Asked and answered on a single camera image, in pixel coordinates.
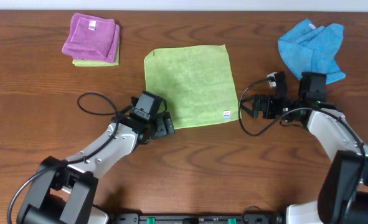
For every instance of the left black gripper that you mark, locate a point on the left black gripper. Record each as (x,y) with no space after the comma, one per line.
(164,125)

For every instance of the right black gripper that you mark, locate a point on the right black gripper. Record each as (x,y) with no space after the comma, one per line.
(259,106)

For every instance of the green microfiber cloth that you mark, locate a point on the green microfiber cloth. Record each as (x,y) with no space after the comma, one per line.
(196,82)

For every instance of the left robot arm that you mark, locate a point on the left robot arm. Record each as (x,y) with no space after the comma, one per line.
(63,191)

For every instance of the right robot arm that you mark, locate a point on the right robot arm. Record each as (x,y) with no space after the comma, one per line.
(343,197)

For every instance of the blue crumpled cloth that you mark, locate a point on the blue crumpled cloth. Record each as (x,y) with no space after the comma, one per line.
(307,48)

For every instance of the light green folded cloth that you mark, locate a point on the light green folded cloth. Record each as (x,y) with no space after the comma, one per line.
(95,63)

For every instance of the purple folded cloth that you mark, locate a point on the purple folded cloth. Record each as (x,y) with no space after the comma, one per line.
(92,38)

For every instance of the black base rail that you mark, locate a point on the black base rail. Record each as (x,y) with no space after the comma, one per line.
(250,218)

